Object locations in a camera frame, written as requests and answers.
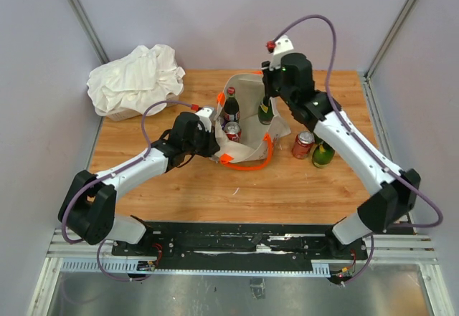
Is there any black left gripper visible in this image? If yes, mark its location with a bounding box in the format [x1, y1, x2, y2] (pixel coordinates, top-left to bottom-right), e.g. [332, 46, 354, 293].
[184, 123, 220, 158]

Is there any green glass bottle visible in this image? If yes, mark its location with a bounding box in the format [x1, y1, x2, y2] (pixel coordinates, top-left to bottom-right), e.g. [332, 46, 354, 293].
[313, 133, 323, 144]
[257, 95, 273, 125]
[311, 141, 335, 168]

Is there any white canvas tote bag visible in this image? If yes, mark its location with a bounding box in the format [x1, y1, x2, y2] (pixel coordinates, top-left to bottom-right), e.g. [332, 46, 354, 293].
[212, 73, 290, 163]

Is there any red soda can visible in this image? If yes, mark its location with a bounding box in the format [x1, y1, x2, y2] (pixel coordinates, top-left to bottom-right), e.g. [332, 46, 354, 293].
[223, 121, 242, 143]
[292, 131, 315, 159]

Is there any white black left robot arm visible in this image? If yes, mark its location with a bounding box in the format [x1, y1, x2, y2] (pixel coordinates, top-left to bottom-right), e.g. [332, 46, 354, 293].
[58, 107, 219, 256]

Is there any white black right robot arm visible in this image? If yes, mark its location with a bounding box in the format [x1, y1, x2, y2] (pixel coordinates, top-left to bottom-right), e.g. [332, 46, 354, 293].
[261, 53, 420, 259]

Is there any glass cola bottle red cap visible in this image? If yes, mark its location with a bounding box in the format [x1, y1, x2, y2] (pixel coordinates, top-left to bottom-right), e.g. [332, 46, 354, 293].
[223, 87, 240, 123]

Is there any crumpled white cloth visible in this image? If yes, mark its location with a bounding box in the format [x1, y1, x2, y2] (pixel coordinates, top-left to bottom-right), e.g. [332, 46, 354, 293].
[87, 44, 186, 119]

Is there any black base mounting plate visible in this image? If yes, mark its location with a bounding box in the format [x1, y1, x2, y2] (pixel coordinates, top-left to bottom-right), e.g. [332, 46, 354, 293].
[112, 221, 367, 262]

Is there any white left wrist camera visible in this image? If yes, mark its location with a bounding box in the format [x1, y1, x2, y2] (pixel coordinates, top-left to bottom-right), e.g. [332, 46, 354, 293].
[196, 106, 217, 133]

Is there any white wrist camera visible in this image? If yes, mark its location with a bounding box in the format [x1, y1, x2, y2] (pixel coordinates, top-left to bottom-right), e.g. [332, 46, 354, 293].
[270, 35, 294, 70]
[196, 106, 217, 133]

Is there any orange bag handle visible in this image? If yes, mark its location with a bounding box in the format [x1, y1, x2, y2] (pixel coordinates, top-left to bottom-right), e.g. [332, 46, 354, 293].
[219, 132, 275, 172]

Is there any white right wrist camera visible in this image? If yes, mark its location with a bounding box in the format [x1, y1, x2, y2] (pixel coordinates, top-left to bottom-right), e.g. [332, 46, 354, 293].
[270, 35, 294, 70]

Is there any aluminium frame post right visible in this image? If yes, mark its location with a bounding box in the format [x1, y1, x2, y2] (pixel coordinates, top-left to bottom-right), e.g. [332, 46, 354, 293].
[366, 0, 437, 79]

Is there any aluminium frame post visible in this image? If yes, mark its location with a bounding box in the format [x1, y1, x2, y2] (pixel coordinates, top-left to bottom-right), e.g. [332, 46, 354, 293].
[366, 0, 437, 79]
[67, 0, 109, 64]

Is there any grey slotted cable duct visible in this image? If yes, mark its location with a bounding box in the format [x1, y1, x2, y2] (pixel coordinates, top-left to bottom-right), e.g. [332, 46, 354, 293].
[59, 257, 331, 278]

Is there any aluminium frame post left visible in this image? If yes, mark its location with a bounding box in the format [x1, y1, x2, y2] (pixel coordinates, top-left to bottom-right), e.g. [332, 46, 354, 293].
[67, 0, 109, 64]

